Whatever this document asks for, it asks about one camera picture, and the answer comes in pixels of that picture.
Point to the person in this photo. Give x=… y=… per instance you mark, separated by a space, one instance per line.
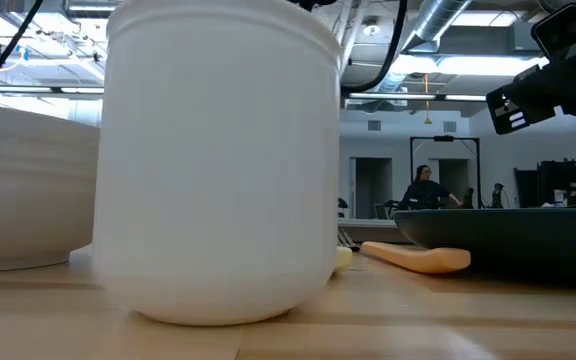
x=425 y=192

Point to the black background robot arm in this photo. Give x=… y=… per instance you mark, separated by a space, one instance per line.
x=497 y=192

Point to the dark blue plate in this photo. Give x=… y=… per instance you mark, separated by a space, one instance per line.
x=518 y=235

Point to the ceiling light panel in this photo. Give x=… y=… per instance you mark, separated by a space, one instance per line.
x=468 y=65

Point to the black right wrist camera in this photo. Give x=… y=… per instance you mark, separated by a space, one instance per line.
x=563 y=30

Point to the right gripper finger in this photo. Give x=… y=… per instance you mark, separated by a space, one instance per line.
x=518 y=102

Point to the black metal frame rig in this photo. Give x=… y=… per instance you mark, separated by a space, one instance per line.
x=443 y=138

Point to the white ribbed bowl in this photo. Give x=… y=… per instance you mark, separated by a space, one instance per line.
x=28 y=200

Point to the yellow hanging pendant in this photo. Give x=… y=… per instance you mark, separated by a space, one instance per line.
x=427 y=120

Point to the white ceramic mug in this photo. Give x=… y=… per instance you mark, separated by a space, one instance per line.
x=218 y=175

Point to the ceiling light strip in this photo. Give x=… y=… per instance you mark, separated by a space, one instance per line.
x=83 y=90
x=393 y=96

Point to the silver ceiling duct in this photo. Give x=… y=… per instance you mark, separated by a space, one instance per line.
x=438 y=20

